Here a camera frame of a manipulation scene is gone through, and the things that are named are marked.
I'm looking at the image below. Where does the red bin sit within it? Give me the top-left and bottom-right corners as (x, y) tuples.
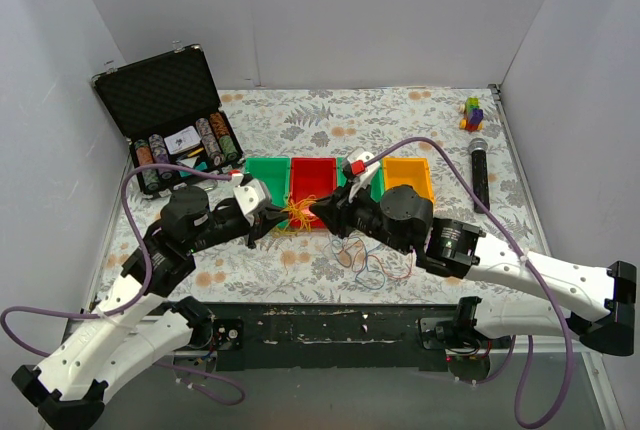
(288, 157), (337, 231)

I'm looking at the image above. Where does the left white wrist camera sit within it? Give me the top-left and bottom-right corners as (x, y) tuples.
(233, 179), (272, 217)

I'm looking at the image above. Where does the colourful toy block figure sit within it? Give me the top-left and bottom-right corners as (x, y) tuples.
(459, 97), (484, 132)

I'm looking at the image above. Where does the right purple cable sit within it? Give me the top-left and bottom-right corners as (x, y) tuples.
(349, 136), (574, 429)

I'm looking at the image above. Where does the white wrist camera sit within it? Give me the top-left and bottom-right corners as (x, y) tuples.
(345, 147), (379, 202)
(233, 179), (272, 217)

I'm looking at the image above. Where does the floral table mat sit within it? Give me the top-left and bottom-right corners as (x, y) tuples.
(99, 88), (555, 306)

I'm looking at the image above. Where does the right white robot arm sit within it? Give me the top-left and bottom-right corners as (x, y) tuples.
(310, 185), (636, 357)

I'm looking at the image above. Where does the left green bin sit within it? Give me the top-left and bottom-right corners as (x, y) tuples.
(240, 157), (290, 208)

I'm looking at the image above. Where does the right green bin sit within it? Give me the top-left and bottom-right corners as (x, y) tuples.
(336, 158), (385, 202)

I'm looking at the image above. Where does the yellow wire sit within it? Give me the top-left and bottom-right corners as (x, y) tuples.
(272, 192), (324, 239)

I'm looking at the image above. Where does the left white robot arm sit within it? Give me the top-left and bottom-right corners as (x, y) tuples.
(12, 179), (286, 429)

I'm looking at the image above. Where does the aluminium frame rail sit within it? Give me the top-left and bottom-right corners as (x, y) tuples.
(488, 84), (626, 429)

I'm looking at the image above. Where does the purple cable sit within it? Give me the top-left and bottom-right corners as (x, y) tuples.
(0, 163), (247, 406)
(349, 136), (574, 429)

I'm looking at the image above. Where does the white wire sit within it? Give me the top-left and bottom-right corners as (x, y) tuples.
(322, 237), (351, 264)

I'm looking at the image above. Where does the orange wire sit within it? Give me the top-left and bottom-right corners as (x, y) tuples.
(339, 237), (416, 284)

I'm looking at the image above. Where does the black microphone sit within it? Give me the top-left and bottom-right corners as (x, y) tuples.
(468, 138), (490, 209)

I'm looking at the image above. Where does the green bin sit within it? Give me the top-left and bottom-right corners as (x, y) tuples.
(336, 158), (385, 202)
(240, 157), (290, 208)

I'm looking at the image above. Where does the orange bin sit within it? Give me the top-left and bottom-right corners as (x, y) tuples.
(382, 157), (436, 205)

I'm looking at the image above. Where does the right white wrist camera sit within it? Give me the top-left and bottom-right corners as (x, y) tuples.
(345, 147), (379, 202)

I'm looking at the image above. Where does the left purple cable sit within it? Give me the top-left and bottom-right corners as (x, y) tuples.
(0, 163), (247, 406)

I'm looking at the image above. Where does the black poker chip case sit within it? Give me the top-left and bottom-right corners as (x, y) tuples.
(91, 44), (244, 199)

